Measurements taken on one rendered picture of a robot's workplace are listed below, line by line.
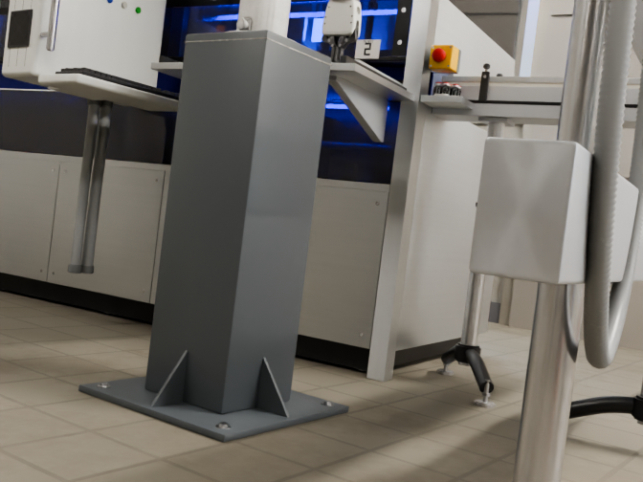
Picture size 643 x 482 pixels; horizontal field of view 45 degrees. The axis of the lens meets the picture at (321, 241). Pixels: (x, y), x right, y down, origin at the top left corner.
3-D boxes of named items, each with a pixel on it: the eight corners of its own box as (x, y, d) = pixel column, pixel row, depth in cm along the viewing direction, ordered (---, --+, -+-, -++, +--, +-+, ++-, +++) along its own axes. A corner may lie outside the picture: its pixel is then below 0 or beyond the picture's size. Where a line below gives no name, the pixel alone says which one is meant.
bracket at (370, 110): (374, 142, 239) (380, 99, 239) (383, 142, 238) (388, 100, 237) (321, 122, 209) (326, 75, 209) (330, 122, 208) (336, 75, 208)
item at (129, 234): (121, 282, 423) (140, 123, 421) (483, 353, 321) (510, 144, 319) (-43, 284, 336) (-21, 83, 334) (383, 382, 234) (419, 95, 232)
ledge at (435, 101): (436, 110, 244) (437, 103, 244) (476, 111, 238) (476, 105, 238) (420, 101, 232) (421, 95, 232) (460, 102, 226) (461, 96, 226)
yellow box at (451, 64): (436, 74, 237) (439, 51, 237) (458, 74, 233) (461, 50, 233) (427, 68, 230) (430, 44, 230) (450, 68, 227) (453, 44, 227)
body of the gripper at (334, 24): (367, 1, 212) (362, 41, 212) (335, 2, 217) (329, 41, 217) (355, -9, 206) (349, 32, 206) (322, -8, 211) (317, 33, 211)
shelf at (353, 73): (242, 100, 274) (242, 95, 274) (424, 106, 240) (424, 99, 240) (150, 69, 233) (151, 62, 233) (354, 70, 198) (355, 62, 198)
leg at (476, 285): (456, 360, 245) (487, 121, 244) (484, 365, 241) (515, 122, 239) (447, 362, 238) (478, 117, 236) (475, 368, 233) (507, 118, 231)
